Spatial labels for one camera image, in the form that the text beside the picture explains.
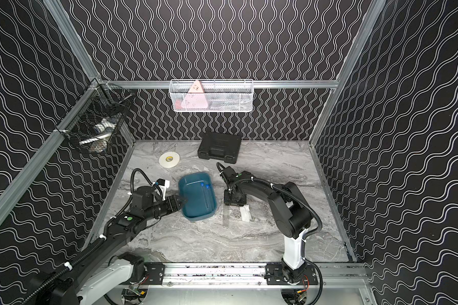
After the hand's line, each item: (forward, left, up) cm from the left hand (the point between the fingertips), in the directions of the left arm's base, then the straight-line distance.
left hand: (185, 198), depth 80 cm
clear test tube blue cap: (+14, -4, -13) cm, 19 cm away
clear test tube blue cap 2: (-1, -17, -15) cm, 22 cm away
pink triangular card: (+41, 0, +21) cm, 46 cm away
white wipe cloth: (0, -26, -12) cm, 29 cm away
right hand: (+6, -19, -13) cm, 24 cm away
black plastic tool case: (+38, -11, -8) cm, 41 cm away
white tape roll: (+31, +18, -14) cm, 39 cm away
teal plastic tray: (+7, -4, -16) cm, 18 cm away
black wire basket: (+31, +49, +12) cm, 59 cm away
